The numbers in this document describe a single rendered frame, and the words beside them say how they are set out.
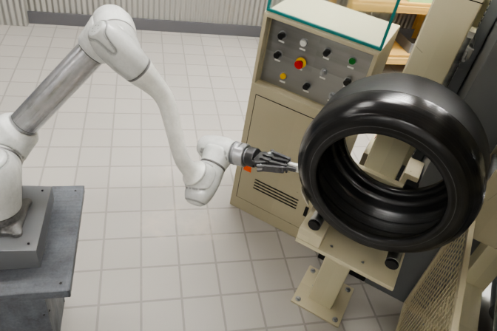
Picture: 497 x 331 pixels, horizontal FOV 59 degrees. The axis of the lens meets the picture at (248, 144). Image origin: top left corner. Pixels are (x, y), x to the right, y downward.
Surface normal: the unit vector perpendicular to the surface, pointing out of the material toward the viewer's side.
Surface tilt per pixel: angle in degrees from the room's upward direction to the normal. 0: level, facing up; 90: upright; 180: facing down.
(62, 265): 0
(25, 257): 90
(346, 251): 0
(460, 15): 90
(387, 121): 79
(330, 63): 90
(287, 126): 90
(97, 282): 0
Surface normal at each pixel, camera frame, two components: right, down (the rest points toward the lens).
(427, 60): -0.47, 0.49
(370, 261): 0.15, -0.77
